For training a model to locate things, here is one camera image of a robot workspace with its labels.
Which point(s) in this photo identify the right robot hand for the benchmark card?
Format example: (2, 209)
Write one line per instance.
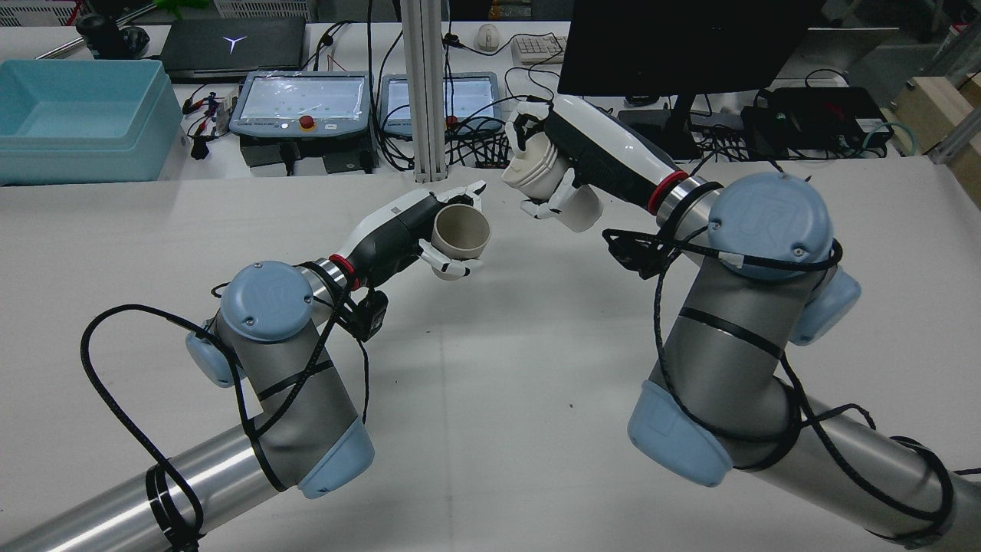
(605, 153)

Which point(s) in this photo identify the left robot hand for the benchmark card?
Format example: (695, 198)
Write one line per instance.
(383, 238)

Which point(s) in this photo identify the white paper cup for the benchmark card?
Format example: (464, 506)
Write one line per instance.
(548, 180)

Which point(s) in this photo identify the beige ceramic cup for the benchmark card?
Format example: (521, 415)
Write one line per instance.
(460, 230)

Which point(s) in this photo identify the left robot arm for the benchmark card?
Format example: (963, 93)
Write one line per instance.
(291, 383)

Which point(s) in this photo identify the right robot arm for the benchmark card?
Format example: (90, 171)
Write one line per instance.
(728, 345)

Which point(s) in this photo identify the white keyboard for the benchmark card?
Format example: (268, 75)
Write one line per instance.
(536, 48)

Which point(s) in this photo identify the black monitor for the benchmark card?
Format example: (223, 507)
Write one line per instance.
(690, 46)

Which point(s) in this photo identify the grey teach pendant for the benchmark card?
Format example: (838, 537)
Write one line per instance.
(475, 96)

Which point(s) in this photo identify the black box under pendant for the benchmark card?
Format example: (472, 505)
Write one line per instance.
(264, 153)

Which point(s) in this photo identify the teach pendant with red button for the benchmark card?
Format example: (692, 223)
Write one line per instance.
(299, 100)

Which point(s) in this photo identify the white computer mouse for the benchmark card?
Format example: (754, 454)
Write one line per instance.
(487, 37)

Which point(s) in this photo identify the black electronics box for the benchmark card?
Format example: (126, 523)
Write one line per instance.
(828, 111)

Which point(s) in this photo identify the black laptop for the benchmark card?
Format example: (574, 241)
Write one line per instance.
(230, 46)

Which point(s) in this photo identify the white mesh basket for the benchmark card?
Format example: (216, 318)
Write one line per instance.
(260, 8)

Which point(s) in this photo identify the grey flat box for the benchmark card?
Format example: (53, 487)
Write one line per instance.
(851, 54)

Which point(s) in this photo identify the light blue plastic bin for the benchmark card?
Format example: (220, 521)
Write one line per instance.
(92, 153)

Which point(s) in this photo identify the green plastic object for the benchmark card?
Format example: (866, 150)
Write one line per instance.
(184, 5)

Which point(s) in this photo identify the wooden block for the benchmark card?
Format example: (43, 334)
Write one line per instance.
(931, 103)

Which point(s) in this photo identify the black rounded device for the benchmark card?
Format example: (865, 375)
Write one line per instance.
(107, 38)

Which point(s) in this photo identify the metal rod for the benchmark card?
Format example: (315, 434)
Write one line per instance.
(61, 47)

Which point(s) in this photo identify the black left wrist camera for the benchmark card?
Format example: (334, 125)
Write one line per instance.
(372, 314)

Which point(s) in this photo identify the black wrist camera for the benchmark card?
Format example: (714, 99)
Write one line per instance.
(636, 253)
(372, 314)

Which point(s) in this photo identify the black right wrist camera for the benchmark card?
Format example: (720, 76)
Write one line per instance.
(636, 253)

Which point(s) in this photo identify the aluminium profile post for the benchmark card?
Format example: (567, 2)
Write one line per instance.
(424, 92)

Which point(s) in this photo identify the aluminium frame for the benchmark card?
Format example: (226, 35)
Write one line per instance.
(954, 142)

